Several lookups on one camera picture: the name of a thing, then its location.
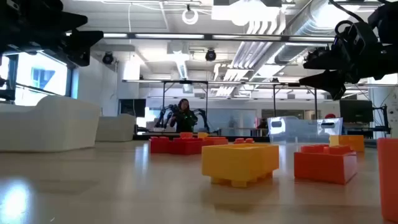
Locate black metal table frame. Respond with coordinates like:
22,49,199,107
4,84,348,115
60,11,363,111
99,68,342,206
132,133,269,143

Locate red toy brick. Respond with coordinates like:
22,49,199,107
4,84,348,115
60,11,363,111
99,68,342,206
149,136,171,154
169,138,206,156

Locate clear plastic bin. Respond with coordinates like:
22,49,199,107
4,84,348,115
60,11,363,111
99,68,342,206
266,116,344,144

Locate person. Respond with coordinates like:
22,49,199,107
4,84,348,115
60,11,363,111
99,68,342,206
169,98,199,133

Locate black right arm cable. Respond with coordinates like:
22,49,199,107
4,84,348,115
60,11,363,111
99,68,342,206
328,0,374,35

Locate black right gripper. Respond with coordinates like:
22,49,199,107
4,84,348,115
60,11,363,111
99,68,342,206
298,22,398,101

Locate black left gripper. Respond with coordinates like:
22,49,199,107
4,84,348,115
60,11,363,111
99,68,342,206
0,0,104,67

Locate grey plastic bin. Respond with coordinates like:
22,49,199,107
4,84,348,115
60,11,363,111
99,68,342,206
95,113,137,142

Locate black ceiling light rail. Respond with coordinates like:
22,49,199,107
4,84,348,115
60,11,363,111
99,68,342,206
65,32,336,43

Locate black monitor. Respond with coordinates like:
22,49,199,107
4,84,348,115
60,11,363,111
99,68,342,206
339,99,374,123
118,98,147,118

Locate silver ventilation duct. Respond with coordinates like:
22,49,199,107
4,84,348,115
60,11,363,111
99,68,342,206
273,0,343,65

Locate white hanging ring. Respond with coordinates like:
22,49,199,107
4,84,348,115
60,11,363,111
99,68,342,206
182,7,199,26

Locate large window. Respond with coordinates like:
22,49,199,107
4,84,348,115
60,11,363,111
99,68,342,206
0,51,74,106

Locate white plastic bin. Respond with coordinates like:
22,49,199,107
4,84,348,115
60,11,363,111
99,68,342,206
0,95,101,152

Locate white ceiling unit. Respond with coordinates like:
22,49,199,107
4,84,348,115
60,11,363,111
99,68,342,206
211,0,287,35

